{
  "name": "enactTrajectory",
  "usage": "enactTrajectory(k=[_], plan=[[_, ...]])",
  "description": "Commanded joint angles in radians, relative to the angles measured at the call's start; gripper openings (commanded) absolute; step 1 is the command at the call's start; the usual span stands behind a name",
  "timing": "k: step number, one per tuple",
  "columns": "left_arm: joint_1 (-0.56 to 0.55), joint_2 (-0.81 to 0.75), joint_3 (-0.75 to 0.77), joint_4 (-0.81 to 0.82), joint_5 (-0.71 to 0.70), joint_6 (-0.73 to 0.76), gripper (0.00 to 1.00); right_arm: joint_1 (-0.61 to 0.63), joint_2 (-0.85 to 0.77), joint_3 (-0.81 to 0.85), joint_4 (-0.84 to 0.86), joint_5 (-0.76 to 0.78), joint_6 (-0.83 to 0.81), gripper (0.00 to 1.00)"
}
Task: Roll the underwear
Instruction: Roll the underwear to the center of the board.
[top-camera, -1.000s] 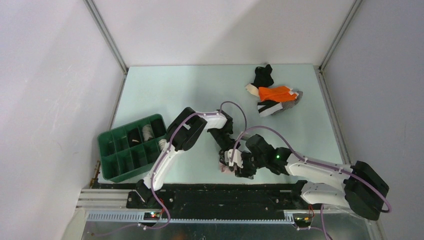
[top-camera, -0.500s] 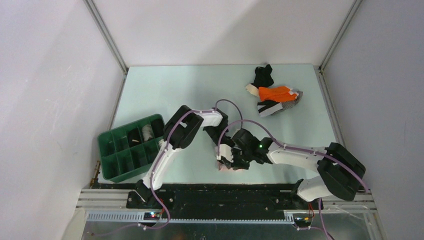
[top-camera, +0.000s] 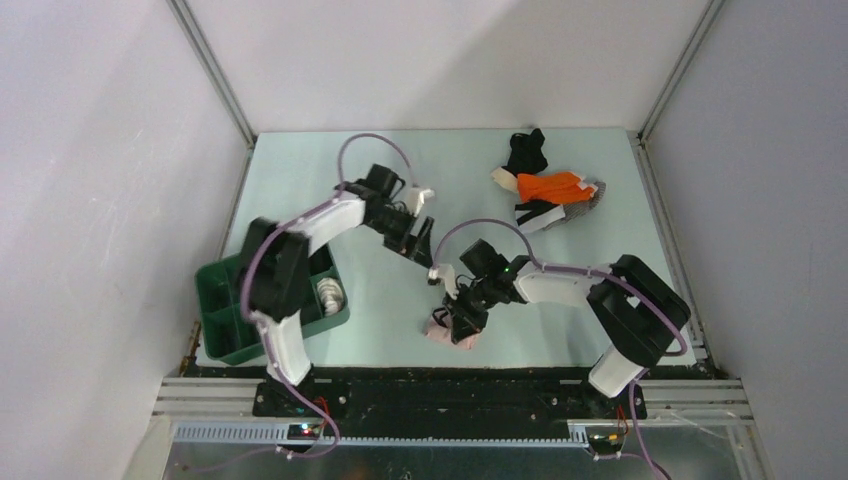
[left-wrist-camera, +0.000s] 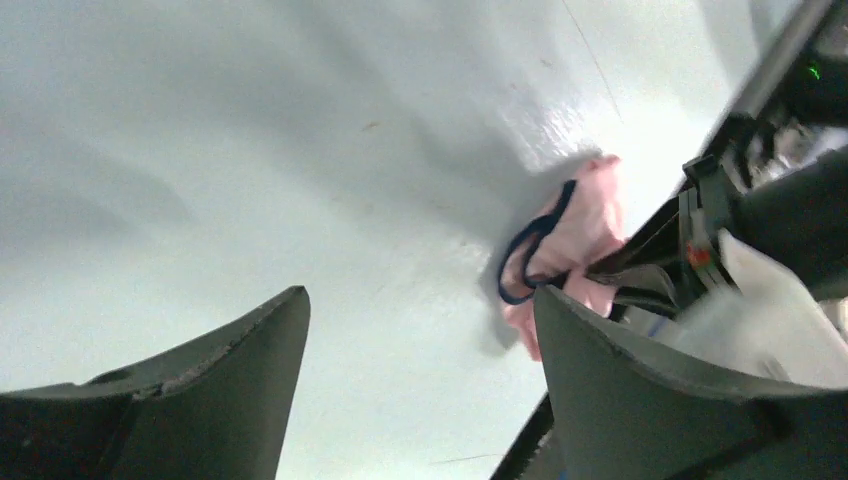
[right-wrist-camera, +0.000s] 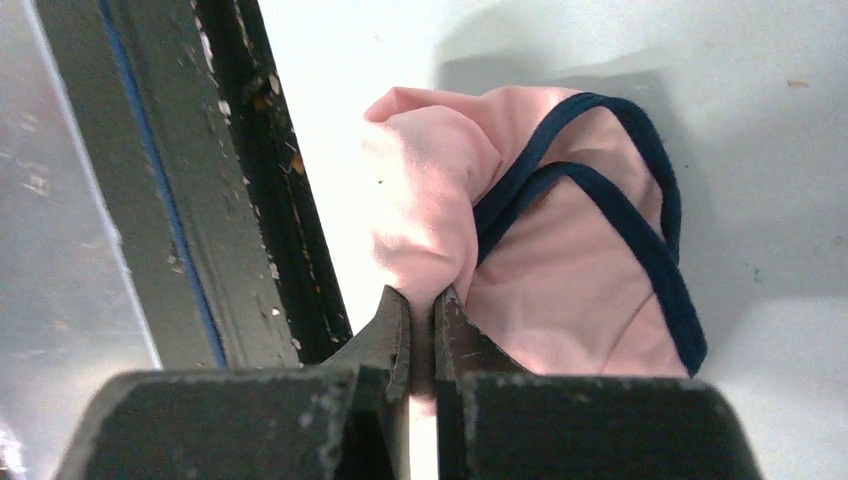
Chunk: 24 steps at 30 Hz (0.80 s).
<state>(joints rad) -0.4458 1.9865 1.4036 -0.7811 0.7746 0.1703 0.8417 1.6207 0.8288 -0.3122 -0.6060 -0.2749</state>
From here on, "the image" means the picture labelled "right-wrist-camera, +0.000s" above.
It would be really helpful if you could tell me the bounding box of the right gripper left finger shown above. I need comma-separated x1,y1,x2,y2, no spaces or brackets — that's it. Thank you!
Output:
324,286,411,479

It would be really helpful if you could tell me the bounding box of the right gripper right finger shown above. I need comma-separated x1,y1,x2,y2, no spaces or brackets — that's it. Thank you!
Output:
433,286,527,479

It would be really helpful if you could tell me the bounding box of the light pink underwear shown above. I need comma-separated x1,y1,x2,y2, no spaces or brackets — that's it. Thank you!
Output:
362,86,707,400

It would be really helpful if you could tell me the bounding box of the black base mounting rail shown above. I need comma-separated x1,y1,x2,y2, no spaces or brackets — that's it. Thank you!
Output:
196,1,352,365

